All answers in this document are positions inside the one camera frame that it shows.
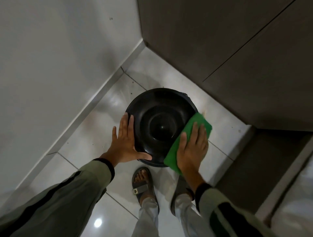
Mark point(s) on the light grey trousers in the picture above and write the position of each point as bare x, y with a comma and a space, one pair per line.
149, 219

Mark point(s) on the person's left hand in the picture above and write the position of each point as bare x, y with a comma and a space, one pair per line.
123, 147

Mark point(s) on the person's left little finger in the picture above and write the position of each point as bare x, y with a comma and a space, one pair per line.
115, 135

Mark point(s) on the black round trash bin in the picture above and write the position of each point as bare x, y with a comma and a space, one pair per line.
159, 114

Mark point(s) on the person's left forearm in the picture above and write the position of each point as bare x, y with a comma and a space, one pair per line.
61, 197

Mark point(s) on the person's left thumb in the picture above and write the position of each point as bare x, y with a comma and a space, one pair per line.
144, 156

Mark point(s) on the green cleaning cloth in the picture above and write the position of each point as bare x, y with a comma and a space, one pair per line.
176, 149

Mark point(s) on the person's right hand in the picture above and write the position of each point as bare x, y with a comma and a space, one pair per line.
192, 152

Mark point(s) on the person's right middle finger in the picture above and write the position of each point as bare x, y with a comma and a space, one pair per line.
201, 134

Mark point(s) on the person's right forearm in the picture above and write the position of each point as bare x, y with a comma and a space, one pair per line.
220, 212

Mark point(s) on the person's left middle finger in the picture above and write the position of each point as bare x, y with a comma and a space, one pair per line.
126, 125

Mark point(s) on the person's right thumb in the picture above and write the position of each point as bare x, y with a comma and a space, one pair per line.
183, 142

